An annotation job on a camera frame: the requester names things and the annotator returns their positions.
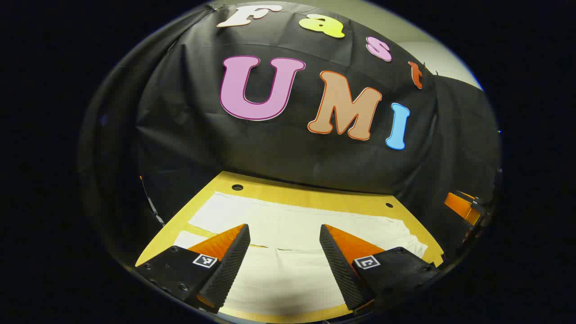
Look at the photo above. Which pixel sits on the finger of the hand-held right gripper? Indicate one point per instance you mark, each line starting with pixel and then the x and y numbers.
pixel 456 206

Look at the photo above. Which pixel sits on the white jeans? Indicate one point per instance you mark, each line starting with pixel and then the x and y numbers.
pixel 288 225

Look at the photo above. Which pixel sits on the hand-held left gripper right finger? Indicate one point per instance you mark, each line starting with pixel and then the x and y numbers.
pixel 339 270

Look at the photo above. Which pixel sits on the black backdrop cloth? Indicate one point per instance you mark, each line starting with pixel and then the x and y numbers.
pixel 288 148

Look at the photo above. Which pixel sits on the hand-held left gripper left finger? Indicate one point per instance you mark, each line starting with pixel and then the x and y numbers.
pixel 229 270

